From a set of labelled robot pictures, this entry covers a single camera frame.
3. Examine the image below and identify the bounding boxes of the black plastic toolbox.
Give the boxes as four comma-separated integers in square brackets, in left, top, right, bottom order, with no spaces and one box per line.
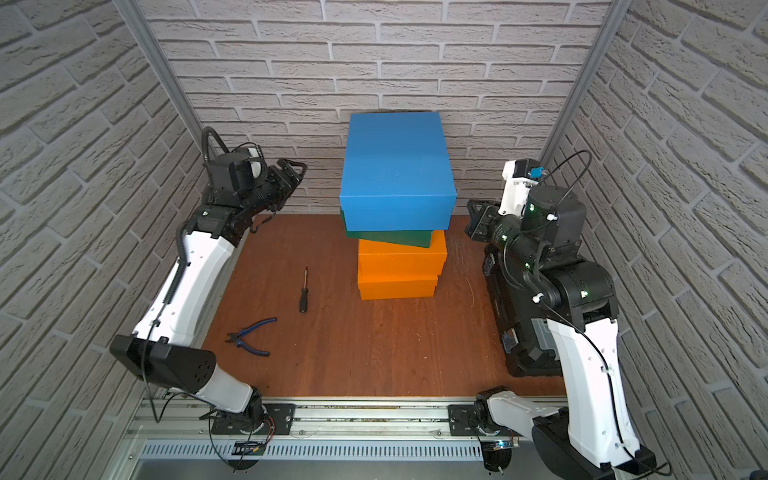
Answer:
[483,233,584,377]

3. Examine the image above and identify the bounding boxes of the orange shoebox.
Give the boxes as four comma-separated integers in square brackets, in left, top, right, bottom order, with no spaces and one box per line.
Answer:
[358,276,438,300]
[358,230,447,281]

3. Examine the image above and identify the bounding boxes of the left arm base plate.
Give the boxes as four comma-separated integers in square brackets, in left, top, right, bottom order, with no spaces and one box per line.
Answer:
[211,402,297,435]

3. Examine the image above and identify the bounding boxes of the left corner aluminium post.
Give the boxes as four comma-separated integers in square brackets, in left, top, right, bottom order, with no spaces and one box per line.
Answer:
[113,0,248,220]

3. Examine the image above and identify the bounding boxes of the blue handled pliers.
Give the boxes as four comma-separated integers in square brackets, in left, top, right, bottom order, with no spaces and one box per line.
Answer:
[225,317,277,357]

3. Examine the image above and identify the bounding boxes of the green shoebox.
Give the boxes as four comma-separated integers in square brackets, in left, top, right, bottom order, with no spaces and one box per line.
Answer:
[340,211,433,248]

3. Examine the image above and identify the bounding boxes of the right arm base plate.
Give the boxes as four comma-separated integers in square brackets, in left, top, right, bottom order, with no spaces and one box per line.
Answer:
[447,404,501,437]

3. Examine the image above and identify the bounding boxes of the right corner aluminium post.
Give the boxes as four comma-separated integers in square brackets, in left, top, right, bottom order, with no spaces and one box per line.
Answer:
[538,0,632,166]

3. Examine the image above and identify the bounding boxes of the orange shoebox front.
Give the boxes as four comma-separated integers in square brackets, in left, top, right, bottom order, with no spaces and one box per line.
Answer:
[358,230,447,281]

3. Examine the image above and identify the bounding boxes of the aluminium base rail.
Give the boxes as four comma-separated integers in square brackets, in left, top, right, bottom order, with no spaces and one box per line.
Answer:
[116,397,532,469]

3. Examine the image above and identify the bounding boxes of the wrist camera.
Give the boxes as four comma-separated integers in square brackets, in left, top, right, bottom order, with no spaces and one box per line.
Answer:
[247,146,265,179]
[498,159,544,217]

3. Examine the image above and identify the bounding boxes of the orange shoebox rear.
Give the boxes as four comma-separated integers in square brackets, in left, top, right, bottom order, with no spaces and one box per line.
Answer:
[358,276,438,300]

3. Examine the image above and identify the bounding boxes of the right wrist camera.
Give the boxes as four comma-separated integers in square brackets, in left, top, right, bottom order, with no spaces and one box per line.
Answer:
[498,159,544,217]

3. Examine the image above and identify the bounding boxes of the corner aluminium post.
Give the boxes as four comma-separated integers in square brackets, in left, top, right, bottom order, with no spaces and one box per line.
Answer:
[113,0,248,220]
[538,0,632,166]

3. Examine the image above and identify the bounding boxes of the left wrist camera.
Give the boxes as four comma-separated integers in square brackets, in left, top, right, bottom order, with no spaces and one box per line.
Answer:
[247,146,265,179]

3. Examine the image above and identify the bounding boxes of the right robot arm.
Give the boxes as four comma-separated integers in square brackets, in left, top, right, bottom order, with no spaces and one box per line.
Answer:
[466,184,658,479]

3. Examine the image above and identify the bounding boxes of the blue shoebox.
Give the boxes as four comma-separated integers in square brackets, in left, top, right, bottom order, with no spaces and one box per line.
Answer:
[339,111,457,232]

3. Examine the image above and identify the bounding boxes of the black handled screwdriver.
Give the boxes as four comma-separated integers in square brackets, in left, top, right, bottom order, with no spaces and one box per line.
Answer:
[298,268,309,313]

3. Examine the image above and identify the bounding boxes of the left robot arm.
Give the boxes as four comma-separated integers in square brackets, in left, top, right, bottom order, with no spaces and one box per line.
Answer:
[109,146,308,429]

